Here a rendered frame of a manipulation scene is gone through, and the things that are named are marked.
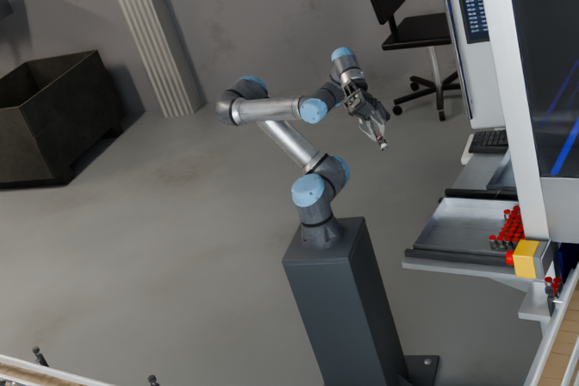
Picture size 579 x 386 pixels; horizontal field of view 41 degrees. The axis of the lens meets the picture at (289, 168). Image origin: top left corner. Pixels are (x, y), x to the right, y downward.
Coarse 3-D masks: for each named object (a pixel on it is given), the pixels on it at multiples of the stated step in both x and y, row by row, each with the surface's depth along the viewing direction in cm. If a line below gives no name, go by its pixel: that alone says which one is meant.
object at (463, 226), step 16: (448, 208) 253; (464, 208) 250; (480, 208) 247; (496, 208) 244; (512, 208) 241; (432, 224) 245; (448, 224) 245; (464, 224) 242; (480, 224) 240; (496, 224) 237; (416, 240) 237; (432, 240) 240; (448, 240) 237; (464, 240) 235; (480, 240) 233; (496, 256) 221
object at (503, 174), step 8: (504, 160) 265; (496, 168) 259; (504, 168) 264; (512, 168) 263; (496, 176) 259; (504, 176) 260; (512, 176) 259; (488, 184) 253; (496, 184) 257; (504, 184) 255; (512, 184) 254
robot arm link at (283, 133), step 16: (240, 80) 276; (256, 80) 277; (240, 96) 269; (256, 96) 273; (272, 128) 274; (288, 128) 275; (288, 144) 274; (304, 144) 275; (304, 160) 275; (320, 160) 273; (336, 160) 278; (336, 176) 273; (336, 192) 272
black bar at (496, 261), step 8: (408, 256) 236; (416, 256) 234; (424, 256) 232; (432, 256) 231; (440, 256) 229; (448, 256) 227; (456, 256) 226; (464, 256) 225; (472, 256) 224; (480, 256) 223; (488, 256) 222; (480, 264) 223; (488, 264) 221; (496, 264) 220; (504, 264) 218
